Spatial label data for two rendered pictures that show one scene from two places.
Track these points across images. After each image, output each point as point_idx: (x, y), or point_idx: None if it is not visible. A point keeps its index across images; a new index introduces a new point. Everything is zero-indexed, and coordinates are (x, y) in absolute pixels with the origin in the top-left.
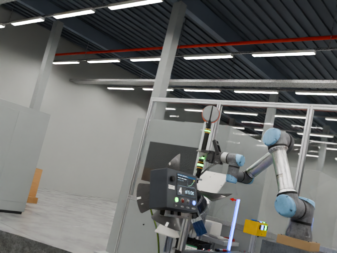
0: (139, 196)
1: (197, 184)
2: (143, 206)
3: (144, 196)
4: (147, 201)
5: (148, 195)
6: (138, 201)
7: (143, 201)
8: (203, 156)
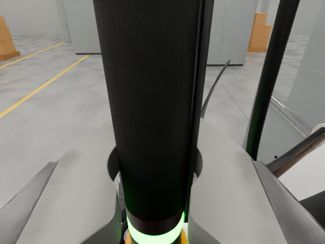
0: (119, 175)
1: (321, 173)
2: (121, 203)
3: (121, 184)
4: (123, 198)
5: (122, 188)
6: (118, 184)
7: (120, 191)
8: (141, 227)
